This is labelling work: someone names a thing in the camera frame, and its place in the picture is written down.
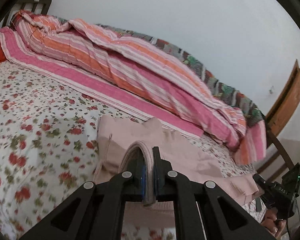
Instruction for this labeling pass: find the pale pink knit sweater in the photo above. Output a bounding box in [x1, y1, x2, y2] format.
[94, 115, 263, 228]

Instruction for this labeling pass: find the person's right hand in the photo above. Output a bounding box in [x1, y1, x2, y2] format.
[261, 208, 286, 239]

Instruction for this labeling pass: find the white red floral bedsheet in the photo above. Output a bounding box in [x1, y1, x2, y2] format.
[0, 60, 268, 240]

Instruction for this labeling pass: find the brown wooden footboard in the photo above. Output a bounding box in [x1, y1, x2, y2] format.
[257, 61, 300, 182]

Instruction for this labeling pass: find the pink orange striped quilt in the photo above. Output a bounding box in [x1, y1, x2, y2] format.
[0, 10, 267, 165]

